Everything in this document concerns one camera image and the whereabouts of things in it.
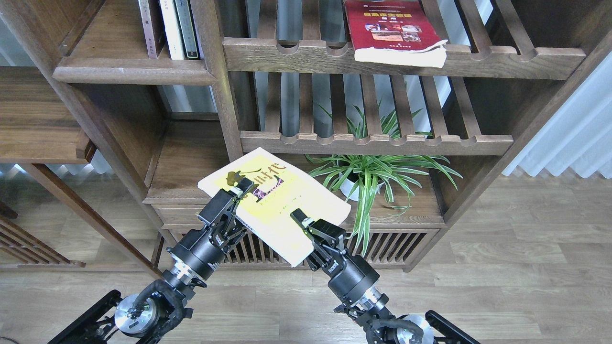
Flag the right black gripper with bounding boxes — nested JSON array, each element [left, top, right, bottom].
[[290, 208, 381, 306]]

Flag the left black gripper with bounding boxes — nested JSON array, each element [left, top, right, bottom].
[[166, 178, 254, 281]]

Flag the yellow green book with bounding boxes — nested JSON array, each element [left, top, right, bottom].
[[197, 148, 350, 267]]

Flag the maroon book white characters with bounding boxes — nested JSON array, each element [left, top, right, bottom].
[[138, 0, 165, 59]]

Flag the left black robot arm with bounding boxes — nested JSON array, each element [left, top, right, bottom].
[[52, 179, 254, 344]]

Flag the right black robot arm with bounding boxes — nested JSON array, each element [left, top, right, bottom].
[[291, 209, 476, 344]]

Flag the red book on top shelf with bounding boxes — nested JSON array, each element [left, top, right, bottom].
[[344, 0, 447, 68]]

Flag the white plant pot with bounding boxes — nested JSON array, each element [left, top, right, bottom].
[[339, 172, 384, 201]]

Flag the green spider plant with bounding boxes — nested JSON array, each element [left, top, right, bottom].
[[306, 98, 463, 258]]

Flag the dark wooden bookshelf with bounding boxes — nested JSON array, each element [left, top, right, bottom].
[[1, 0, 611, 271]]

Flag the white upright book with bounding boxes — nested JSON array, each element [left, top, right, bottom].
[[159, 0, 186, 60]]

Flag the dark green upright book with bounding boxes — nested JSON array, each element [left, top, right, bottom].
[[175, 0, 200, 60]]

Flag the wooden side table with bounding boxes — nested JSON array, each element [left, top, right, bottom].
[[0, 66, 161, 278]]

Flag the slatted wooden bench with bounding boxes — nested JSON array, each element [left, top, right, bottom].
[[0, 202, 86, 269]]

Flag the white curtain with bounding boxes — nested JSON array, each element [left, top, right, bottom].
[[502, 53, 612, 179]]

